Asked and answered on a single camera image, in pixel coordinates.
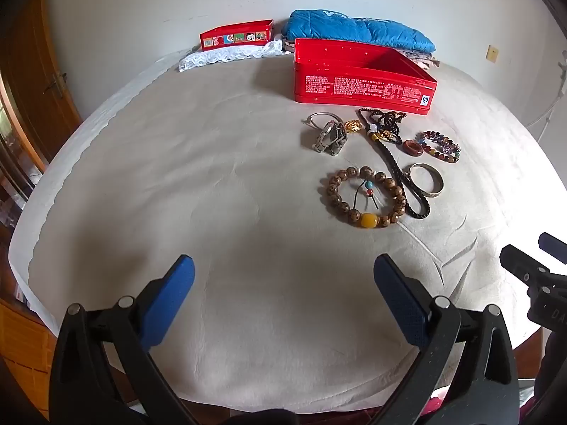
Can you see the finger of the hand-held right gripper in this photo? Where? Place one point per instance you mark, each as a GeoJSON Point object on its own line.
{"type": "Point", "coordinates": [553, 245]}
{"type": "Point", "coordinates": [522, 265]}

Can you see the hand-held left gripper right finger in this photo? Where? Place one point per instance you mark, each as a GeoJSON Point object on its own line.
{"type": "Point", "coordinates": [398, 301]}

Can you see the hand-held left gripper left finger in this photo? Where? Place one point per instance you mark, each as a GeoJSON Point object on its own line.
{"type": "Point", "coordinates": [170, 301]}

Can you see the wide silver bangle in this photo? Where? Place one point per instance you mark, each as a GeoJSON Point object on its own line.
{"type": "Point", "coordinates": [429, 192]}

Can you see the thin silver bangle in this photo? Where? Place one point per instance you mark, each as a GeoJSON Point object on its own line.
{"type": "Point", "coordinates": [322, 114]}

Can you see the large red tin box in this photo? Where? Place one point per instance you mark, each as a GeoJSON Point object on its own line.
{"type": "Point", "coordinates": [354, 88]}

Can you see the gold pendant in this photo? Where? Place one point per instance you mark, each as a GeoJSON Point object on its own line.
{"type": "Point", "coordinates": [353, 126]}

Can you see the glass door cabinet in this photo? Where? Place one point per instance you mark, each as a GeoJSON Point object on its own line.
{"type": "Point", "coordinates": [13, 164]}

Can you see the folded patterned cloth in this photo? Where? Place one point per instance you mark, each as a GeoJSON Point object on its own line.
{"type": "Point", "coordinates": [423, 59]}

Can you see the white lace cloth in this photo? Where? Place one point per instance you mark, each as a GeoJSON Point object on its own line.
{"type": "Point", "coordinates": [221, 55]}

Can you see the wooden door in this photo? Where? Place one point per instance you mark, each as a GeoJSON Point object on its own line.
{"type": "Point", "coordinates": [31, 75]}

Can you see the blue quilted jacket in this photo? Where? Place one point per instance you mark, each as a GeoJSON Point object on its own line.
{"type": "Point", "coordinates": [354, 29]}

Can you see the beige wall socket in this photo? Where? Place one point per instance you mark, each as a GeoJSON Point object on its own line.
{"type": "Point", "coordinates": [492, 53]}

